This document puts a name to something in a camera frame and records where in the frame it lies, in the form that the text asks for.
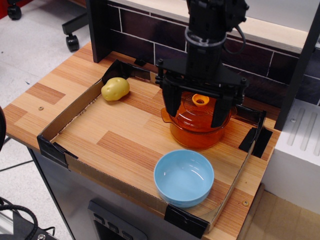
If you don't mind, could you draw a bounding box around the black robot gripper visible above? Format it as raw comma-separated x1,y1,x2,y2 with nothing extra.
156,43,249,128

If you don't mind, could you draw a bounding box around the orange transparent pot lid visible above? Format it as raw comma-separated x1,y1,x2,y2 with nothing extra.
161,92,233,133

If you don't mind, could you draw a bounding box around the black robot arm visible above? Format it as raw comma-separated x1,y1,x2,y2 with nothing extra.
156,0,249,128

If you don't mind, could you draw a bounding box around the orange transparent pot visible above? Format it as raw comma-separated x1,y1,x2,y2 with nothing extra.
166,122,228,149

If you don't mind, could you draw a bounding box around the cardboard fence with black tape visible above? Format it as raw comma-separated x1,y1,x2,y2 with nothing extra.
37,58,280,240

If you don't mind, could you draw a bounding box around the light blue bowl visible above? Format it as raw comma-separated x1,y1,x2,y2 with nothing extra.
153,149,215,208

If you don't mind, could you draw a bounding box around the yellow plastic potato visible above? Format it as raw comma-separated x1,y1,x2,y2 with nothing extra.
101,77,130,101

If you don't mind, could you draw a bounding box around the black office chair base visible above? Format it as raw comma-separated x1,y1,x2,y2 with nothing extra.
62,13,89,52

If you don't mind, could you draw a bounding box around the grey oven control panel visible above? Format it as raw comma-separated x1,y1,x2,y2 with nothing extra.
88,200,148,240

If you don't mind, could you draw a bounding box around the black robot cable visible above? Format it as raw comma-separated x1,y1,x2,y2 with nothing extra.
223,24,247,55

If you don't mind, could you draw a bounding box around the black upright post right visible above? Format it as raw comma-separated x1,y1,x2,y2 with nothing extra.
274,5,320,131

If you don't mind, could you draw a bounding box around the black upright post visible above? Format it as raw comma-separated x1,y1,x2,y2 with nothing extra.
274,5,320,131
85,0,113,63

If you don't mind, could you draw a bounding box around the black upright post left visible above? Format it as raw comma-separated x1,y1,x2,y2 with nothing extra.
85,0,113,63

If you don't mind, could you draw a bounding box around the black cable on floor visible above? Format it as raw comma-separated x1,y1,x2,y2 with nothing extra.
0,196,56,240

